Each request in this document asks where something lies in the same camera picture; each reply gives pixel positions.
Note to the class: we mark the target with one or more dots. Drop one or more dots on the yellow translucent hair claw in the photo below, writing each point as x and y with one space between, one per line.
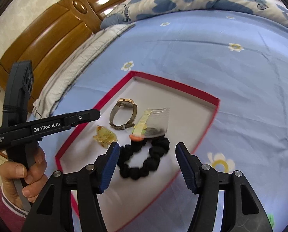
105 135

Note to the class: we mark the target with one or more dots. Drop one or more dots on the wooden headboard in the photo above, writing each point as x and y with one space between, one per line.
49 33

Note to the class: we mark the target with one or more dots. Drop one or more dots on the grey striped pillow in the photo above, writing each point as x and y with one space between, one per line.
81 60

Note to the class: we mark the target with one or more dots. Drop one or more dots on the gold wristwatch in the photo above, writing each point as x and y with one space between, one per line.
115 112

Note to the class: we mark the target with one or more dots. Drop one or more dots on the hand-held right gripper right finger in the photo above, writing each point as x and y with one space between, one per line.
186 166

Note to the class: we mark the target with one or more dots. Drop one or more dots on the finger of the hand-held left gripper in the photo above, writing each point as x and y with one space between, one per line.
83 118

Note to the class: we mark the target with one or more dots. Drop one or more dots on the red shallow box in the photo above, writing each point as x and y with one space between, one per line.
173 96

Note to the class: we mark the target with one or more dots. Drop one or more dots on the clear hair comb orange charm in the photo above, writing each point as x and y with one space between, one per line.
156 123

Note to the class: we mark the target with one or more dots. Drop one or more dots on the person's left hand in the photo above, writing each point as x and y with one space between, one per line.
11 171

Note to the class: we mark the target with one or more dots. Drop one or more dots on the black scrunchie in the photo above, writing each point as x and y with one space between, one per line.
134 174

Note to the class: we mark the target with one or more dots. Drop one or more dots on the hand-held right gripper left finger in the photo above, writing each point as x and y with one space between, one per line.
108 166

